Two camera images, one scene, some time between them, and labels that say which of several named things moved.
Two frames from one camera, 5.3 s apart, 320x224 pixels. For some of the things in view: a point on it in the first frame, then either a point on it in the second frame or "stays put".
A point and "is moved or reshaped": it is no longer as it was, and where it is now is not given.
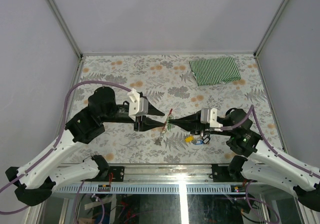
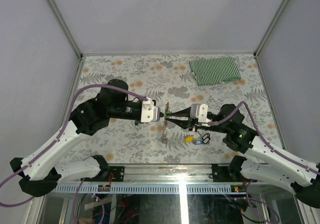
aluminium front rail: [163, 174] stays put
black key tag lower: [206, 140] stays put
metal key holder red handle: [163, 131] is moved or reshaped
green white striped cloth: [214, 70] stays put
